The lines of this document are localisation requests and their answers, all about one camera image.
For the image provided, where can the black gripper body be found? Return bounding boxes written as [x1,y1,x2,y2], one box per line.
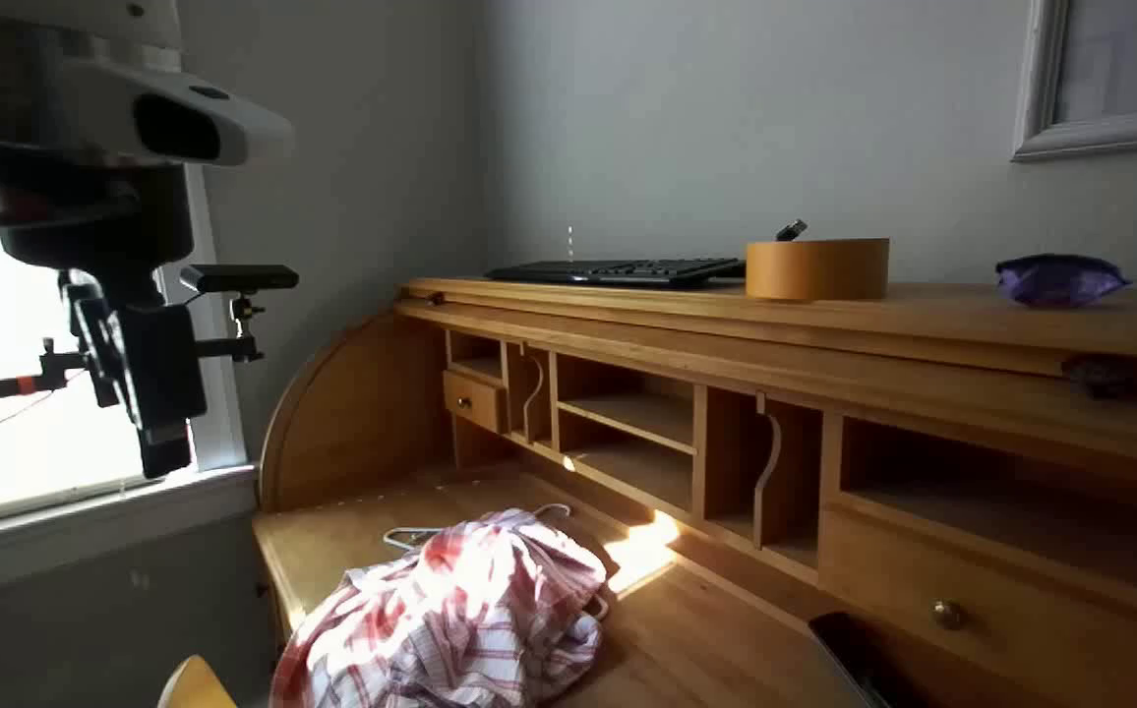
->
[116,266,213,447]

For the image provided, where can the black computer keyboard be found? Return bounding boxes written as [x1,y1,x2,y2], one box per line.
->
[485,256,752,293]

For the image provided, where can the bright window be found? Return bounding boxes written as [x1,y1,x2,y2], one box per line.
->
[0,151,257,535]

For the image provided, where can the wooden desk drawer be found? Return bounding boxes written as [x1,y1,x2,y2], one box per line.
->
[442,365,507,436]
[819,504,1137,708]

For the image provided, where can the red white striped cloth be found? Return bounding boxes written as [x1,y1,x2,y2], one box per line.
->
[263,506,616,708]

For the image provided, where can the round wooden box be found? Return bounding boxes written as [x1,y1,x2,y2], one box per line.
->
[739,231,894,308]

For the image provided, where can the brass drawer knob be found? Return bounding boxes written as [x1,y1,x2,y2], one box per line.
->
[929,599,970,637]

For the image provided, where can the wooden roll-top desk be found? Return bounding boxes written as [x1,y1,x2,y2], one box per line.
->
[249,270,1137,708]

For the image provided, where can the purple bowl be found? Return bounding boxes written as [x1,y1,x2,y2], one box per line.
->
[991,252,1134,316]

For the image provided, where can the black camera stand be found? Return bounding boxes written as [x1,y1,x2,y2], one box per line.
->
[0,266,267,412]

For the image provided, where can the black bar stereo camera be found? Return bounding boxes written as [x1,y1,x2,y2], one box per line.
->
[179,259,301,295]

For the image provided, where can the silver framed wall board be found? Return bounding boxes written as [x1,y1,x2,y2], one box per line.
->
[1012,0,1137,165]

